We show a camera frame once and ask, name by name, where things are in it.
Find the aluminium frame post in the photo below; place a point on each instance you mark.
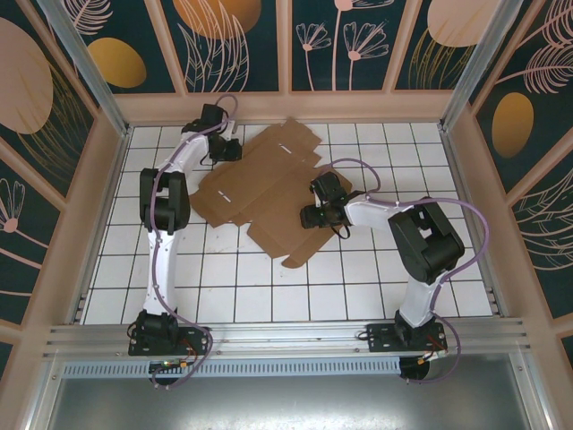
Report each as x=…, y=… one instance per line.
x=480, y=67
x=88, y=67

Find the aluminium mounting rail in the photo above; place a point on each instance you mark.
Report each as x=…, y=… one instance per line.
x=291, y=333

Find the black base plate left arm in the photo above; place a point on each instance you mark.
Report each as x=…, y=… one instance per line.
x=197, y=336

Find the brown cardboard box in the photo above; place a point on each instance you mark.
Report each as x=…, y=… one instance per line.
x=268, y=179

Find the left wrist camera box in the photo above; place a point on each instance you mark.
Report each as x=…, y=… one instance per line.
x=228, y=130

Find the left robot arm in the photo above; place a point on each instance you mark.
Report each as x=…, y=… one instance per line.
x=163, y=264

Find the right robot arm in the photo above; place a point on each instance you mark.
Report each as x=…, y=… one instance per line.
x=425, y=242

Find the black base plate right arm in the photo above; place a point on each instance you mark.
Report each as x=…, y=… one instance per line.
x=378, y=336

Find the grey metal sheet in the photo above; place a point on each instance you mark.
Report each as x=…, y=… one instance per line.
x=291, y=403

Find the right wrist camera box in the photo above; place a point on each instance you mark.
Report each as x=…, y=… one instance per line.
x=318, y=199

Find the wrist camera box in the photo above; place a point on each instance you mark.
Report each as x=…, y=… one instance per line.
x=318, y=199
x=228, y=130

